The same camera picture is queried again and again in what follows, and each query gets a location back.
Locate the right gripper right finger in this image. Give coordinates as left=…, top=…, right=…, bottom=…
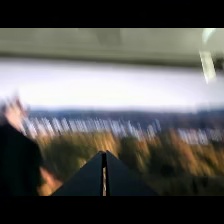
left=105, top=150, right=158, bottom=197

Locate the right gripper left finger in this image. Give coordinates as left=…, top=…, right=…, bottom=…
left=52, top=150, right=105, bottom=197

